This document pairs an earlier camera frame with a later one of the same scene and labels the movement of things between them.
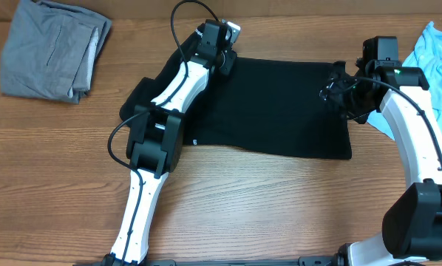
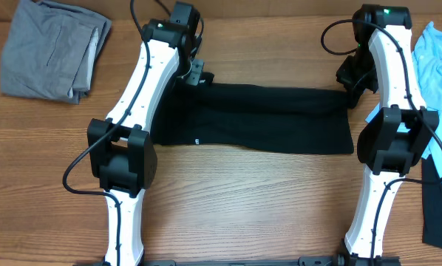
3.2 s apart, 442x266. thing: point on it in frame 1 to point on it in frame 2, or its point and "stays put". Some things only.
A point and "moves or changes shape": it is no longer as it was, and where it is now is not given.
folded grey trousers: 50,52 stays put
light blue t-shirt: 436,53 stays put
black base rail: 303,261 stays put
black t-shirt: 267,104 moves or changes shape
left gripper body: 225,59 to 194,77
